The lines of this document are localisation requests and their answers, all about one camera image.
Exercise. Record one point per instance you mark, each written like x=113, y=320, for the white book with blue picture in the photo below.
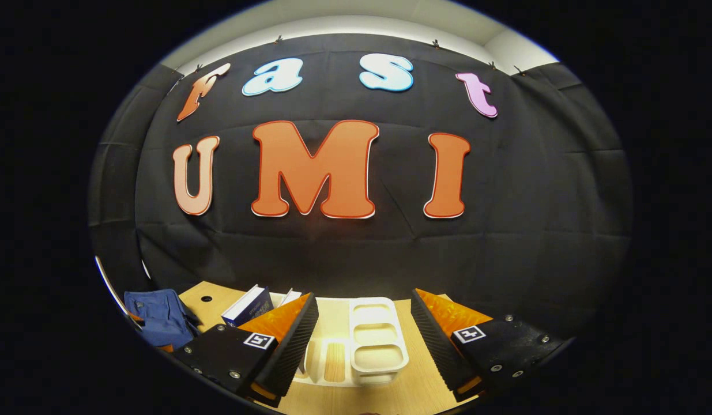
x=249, y=308

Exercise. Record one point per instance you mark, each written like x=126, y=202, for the blue schoolbag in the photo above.
x=159, y=317

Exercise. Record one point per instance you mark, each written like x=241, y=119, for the white plastic bookshelf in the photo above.
x=374, y=377

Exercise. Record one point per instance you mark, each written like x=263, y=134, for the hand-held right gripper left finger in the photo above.
x=292, y=346

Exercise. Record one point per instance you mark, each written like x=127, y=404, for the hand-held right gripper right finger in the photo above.
x=436, y=346

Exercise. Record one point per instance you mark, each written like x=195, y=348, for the dark grey cover book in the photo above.
x=289, y=297

